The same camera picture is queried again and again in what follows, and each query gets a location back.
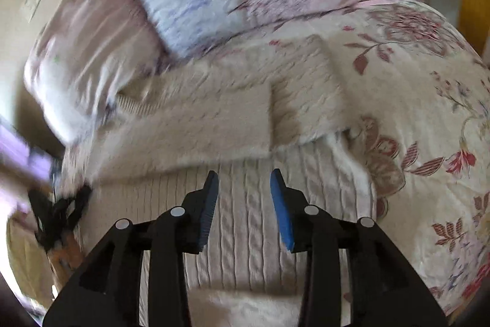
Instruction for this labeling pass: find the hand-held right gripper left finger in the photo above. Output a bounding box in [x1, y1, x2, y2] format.
[42, 170, 220, 327]

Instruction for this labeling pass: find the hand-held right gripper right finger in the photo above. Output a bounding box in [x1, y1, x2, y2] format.
[269, 169, 449, 327]

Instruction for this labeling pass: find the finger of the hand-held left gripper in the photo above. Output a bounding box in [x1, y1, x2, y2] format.
[28, 184, 93, 248]

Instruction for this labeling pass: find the cream cable-knit sweater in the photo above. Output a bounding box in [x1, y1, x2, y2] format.
[61, 34, 383, 327]

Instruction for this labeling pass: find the cream floral bed sheet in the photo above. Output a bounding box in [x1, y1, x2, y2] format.
[6, 0, 490, 327]

